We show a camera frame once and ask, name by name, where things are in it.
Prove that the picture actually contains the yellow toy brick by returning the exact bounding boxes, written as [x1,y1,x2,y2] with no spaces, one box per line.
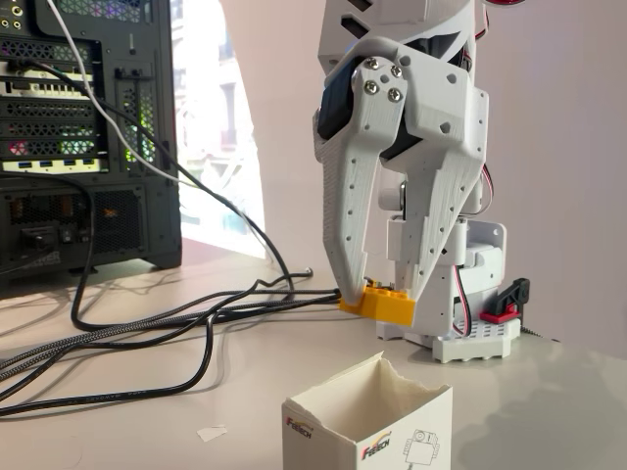
[337,281,417,327]

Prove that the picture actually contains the white cardboard box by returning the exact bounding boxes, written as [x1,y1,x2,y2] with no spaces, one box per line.
[281,350,453,470]

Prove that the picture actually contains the black and red clamp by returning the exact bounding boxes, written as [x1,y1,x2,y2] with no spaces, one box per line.
[479,277,532,322]

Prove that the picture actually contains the black computer tower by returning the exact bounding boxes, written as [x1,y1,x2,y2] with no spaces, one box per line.
[0,0,185,290]

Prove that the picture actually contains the white paper scrap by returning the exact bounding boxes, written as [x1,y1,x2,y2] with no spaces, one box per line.
[196,424,228,444]

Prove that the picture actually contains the red black white servo wire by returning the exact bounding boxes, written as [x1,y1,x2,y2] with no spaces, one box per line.
[459,0,521,65]
[453,262,475,338]

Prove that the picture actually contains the white cable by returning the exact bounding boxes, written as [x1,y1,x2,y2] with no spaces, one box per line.
[47,0,280,265]

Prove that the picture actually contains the black power cable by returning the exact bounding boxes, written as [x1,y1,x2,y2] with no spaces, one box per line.
[0,170,344,332]

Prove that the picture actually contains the thick black cable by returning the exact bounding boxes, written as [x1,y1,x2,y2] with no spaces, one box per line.
[0,293,344,417]

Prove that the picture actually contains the braided grey cable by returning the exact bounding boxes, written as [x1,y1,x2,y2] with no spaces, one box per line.
[0,293,344,388]
[0,288,344,373]

